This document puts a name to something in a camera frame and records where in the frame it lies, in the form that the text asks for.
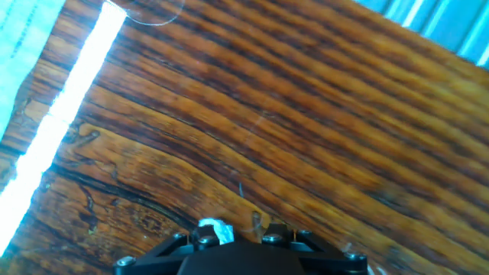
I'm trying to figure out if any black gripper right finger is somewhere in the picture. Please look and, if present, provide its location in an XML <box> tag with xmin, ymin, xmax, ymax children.
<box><xmin>261</xmin><ymin>223</ymin><xmax>368</xmax><ymax>275</ymax></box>

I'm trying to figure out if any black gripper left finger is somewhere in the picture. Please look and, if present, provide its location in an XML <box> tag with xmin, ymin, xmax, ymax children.
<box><xmin>113</xmin><ymin>225</ymin><xmax>222</xmax><ymax>275</ymax></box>

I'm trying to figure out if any white paper ball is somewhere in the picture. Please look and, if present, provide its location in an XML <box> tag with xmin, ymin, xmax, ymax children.
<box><xmin>198</xmin><ymin>218</ymin><xmax>235</xmax><ymax>245</ymax></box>

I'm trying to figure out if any printed paper sheet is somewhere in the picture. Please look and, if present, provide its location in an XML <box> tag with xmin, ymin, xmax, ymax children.
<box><xmin>0</xmin><ymin>0</ymin><xmax>66</xmax><ymax>137</ymax></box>

